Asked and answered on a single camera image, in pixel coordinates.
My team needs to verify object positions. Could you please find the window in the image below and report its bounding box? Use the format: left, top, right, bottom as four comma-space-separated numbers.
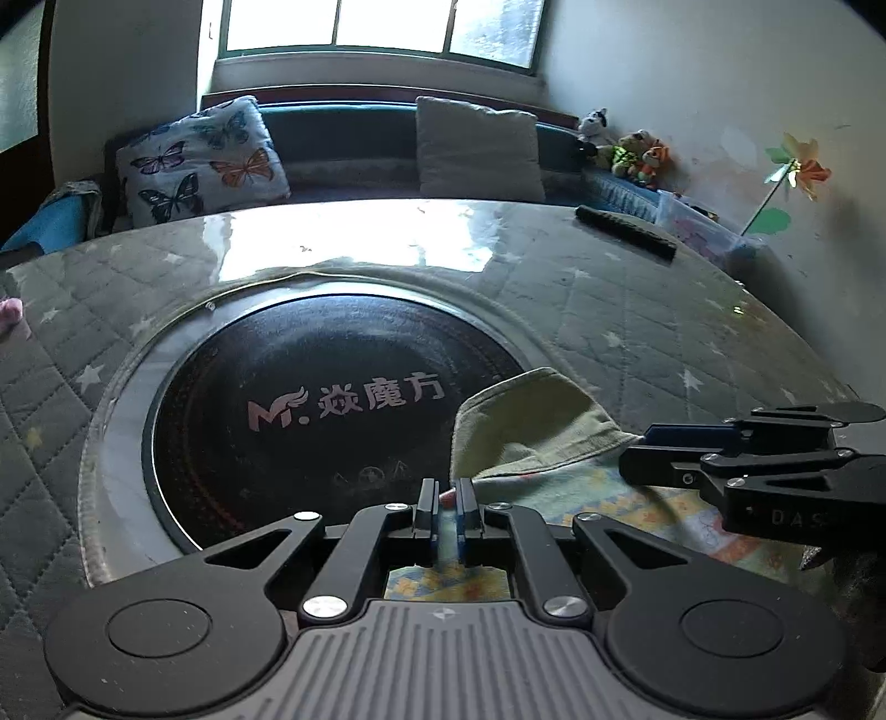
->
213, 0, 549, 76

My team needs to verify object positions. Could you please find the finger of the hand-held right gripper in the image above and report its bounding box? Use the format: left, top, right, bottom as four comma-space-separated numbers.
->
617, 446, 859, 494
641, 400, 886, 451

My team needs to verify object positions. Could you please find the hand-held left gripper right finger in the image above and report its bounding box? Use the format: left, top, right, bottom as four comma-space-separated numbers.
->
452, 477, 697, 628

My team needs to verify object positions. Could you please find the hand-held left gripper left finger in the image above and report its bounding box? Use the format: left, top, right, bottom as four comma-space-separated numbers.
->
204, 477, 444, 628

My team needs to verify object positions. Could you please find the colourful pinwheel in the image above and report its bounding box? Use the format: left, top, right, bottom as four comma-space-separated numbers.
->
739, 131, 833, 238

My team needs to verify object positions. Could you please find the yellow-green plush toy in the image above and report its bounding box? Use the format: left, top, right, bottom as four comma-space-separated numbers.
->
597, 130, 655, 185

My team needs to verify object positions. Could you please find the black and white plush toy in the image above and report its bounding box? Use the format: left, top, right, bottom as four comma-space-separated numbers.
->
577, 108, 615, 151

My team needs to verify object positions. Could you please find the dark teal sofa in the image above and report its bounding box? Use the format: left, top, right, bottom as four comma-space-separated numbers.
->
102, 89, 693, 233

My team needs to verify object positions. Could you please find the grey pillow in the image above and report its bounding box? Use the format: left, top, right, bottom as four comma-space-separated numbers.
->
414, 95, 548, 204

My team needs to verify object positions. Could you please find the clear plastic storage box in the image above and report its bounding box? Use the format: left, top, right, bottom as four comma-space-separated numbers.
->
653, 187, 764, 270

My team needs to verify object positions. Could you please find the black remote control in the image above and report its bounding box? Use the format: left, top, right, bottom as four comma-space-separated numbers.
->
575, 205, 678, 261

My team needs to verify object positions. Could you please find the orange tiger plush toy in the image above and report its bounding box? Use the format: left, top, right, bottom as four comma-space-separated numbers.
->
633, 137, 674, 192

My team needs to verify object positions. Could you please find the round black heater plate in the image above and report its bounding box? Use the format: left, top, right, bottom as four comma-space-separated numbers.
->
142, 296, 549, 556

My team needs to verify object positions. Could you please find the yellow-green patterned garment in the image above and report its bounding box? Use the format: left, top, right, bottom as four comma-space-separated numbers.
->
383, 367, 842, 605

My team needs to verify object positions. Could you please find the butterfly print pillow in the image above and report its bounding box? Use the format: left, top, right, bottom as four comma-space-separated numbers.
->
114, 95, 292, 229

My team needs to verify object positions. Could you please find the blue cloth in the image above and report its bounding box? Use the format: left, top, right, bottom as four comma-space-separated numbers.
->
0, 178, 106, 255

